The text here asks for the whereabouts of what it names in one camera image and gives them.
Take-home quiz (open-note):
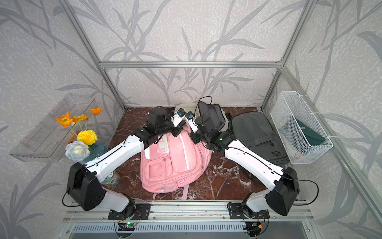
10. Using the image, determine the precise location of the white artificial rose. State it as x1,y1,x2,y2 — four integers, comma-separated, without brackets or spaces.
65,141,90,162

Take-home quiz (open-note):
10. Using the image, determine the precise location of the right controller circuit board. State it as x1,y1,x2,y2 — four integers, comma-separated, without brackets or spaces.
243,222,262,238

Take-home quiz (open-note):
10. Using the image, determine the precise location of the yellow artificial flower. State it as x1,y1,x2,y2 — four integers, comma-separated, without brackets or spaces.
77,130,98,145

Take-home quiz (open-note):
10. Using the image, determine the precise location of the aluminium mounting rail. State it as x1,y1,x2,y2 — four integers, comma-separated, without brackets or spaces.
62,200,314,223

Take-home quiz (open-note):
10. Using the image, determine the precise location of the white wire mesh basket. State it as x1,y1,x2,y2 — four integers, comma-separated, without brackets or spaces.
271,91,333,164

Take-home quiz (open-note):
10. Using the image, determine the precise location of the teal glass vase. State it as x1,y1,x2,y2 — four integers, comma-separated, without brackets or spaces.
83,143,107,162

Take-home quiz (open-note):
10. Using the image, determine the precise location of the grey fabric backpack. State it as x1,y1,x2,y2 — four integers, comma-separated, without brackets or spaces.
230,112,289,166

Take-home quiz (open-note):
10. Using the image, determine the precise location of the green labelled tin can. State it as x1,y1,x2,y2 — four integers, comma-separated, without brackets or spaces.
101,171,120,188

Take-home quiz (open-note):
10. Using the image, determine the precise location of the controller circuit board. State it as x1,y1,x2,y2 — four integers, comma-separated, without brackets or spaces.
117,220,140,232
243,222,262,238

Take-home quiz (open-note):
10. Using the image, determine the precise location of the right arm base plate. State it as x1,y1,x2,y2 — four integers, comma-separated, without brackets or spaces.
227,202,270,220

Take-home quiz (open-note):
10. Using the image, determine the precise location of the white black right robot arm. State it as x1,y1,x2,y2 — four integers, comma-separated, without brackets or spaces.
185,117,299,218

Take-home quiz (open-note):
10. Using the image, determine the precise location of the clear plastic shelf tray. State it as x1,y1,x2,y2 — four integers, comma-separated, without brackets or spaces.
10,94,97,163

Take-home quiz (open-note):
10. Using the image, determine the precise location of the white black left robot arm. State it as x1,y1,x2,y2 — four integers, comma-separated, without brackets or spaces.
66,108,187,212

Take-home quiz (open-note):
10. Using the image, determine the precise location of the orange artificial poppy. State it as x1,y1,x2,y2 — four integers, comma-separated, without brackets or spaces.
55,112,73,127

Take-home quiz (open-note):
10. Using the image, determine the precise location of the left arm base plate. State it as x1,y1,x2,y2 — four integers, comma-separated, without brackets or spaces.
107,203,151,221

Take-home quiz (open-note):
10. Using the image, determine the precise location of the pink backpack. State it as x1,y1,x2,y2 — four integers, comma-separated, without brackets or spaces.
140,125,212,200

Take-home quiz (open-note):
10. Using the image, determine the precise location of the small orange artificial flower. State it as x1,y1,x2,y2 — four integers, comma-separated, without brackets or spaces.
91,107,102,115

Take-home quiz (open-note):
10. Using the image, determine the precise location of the green book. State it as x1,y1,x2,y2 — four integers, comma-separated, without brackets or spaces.
279,117,326,155

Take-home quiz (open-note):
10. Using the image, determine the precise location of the left controller circuit board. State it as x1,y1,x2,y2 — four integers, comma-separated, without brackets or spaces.
117,220,140,232

